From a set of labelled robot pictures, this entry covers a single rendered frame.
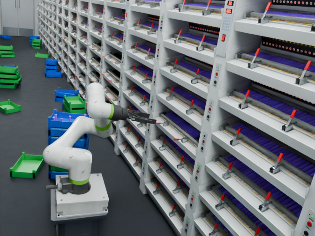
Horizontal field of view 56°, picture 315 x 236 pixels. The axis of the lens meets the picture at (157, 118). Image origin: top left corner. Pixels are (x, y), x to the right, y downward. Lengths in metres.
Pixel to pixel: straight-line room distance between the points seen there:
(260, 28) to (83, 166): 1.18
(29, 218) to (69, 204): 0.57
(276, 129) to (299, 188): 0.24
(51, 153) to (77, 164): 0.17
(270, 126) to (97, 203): 1.07
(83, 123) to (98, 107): 0.47
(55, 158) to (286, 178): 1.22
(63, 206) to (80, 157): 0.29
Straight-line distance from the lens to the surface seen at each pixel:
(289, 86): 1.26
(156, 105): 2.23
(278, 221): 1.43
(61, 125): 2.49
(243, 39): 1.58
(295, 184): 1.33
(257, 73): 1.38
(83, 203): 1.84
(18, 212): 2.42
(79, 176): 1.82
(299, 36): 1.26
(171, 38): 2.11
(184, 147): 1.89
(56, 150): 1.84
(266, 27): 1.37
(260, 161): 1.43
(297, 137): 1.26
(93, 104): 1.70
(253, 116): 1.40
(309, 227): 1.30
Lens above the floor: 1.47
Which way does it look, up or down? 20 degrees down
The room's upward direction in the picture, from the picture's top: 8 degrees clockwise
